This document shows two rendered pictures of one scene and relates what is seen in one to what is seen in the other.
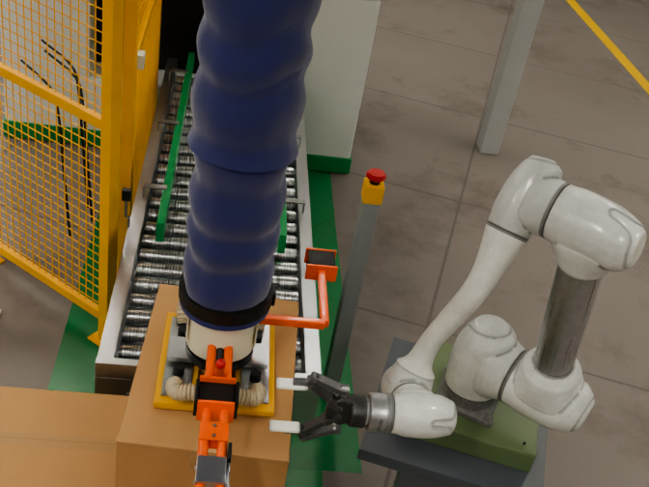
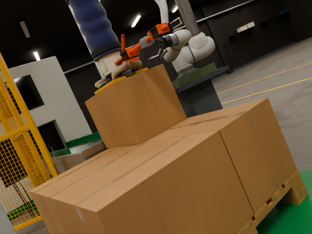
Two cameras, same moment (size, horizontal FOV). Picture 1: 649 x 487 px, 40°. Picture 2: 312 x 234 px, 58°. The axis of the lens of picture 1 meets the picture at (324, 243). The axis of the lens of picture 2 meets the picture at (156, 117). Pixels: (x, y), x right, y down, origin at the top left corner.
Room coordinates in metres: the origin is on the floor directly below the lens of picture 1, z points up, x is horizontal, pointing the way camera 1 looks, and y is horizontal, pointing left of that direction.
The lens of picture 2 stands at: (-0.21, 0.96, 0.80)
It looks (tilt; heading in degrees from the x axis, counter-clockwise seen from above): 5 degrees down; 335
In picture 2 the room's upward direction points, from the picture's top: 24 degrees counter-clockwise
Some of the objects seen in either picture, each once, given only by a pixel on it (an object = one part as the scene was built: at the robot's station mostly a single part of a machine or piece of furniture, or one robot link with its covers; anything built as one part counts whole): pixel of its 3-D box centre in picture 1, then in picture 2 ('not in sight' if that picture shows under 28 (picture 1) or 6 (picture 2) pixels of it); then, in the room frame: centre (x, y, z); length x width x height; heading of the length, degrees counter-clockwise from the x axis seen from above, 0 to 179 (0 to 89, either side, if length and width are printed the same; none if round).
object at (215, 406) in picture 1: (216, 398); (129, 53); (1.44, 0.17, 1.08); 0.10 x 0.08 x 0.06; 99
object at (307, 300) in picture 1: (300, 205); not in sight; (3.23, 0.13, 0.50); 2.31 x 0.05 x 0.19; 9
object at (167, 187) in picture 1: (169, 130); (47, 157); (3.49, 0.77, 0.60); 1.60 x 0.11 x 0.09; 9
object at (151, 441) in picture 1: (211, 417); (132, 109); (1.70, 0.21, 0.74); 0.60 x 0.40 x 0.40; 5
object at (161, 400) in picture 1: (181, 354); (108, 83); (1.67, 0.31, 0.98); 0.34 x 0.10 x 0.05; 9
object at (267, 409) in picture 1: (255, 360); (130, 75); (1.70, 0.12, 0.98); 0.34 x 0.10 x 0.05; 9
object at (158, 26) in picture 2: not in sight; (159, 31); (1.09, 0.13, 1.08); 0.08 x 0.07 x 0.05; 9
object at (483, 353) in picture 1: (485, 355); (180, 57); (1.89, -0.49, 0.98); 0.18 x 0.16 x 0.22; 59
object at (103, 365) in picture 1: (210, 375); (120, 135); (2.03, 0.27, 0.58); 0.70 x 0.03 x 0.06; 99
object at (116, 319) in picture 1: (146, 189); (53, 166); (3.13, 0.78, 0.50); 2.31 x 0.05 x 0.19; 9
